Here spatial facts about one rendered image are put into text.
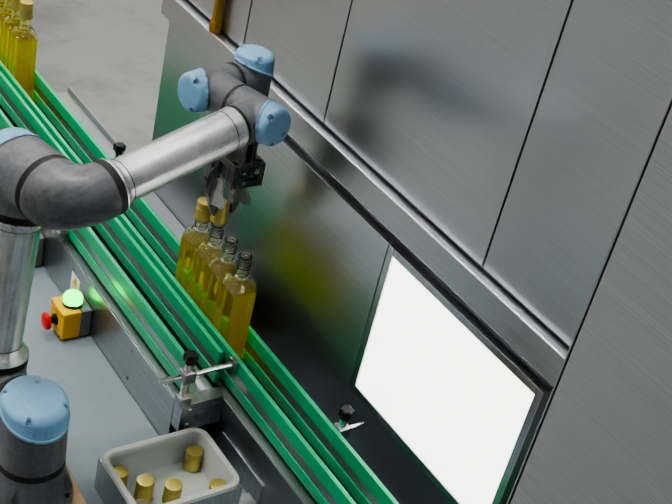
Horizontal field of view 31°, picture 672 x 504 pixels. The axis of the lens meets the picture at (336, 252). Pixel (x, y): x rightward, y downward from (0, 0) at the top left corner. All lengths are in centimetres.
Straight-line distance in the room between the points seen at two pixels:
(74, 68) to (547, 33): 389
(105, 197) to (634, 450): 95
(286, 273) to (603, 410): 123
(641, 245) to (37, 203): 100
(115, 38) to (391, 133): 383
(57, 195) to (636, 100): 88
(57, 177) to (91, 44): 392
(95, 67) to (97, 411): 322
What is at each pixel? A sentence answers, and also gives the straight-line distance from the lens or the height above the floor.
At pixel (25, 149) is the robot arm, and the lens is 198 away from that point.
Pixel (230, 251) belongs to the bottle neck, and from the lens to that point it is 241.
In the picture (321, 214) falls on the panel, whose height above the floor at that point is 125.
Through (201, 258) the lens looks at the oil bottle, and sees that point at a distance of 248.
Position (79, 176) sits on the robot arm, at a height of 146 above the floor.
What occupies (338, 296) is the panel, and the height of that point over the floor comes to 113.
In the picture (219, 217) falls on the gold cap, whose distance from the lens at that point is 242.
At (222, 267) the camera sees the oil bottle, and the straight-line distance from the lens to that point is 242.
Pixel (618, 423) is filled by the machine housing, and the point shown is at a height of 167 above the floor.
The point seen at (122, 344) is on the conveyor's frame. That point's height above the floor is 84.
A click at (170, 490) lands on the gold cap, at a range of 232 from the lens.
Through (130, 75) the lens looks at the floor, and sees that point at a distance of 557.
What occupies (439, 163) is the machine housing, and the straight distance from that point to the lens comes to 208.
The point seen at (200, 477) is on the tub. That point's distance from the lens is 242.
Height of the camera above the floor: 245
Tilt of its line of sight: 32 degrees down
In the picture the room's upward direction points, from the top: 14 degrees clockwise
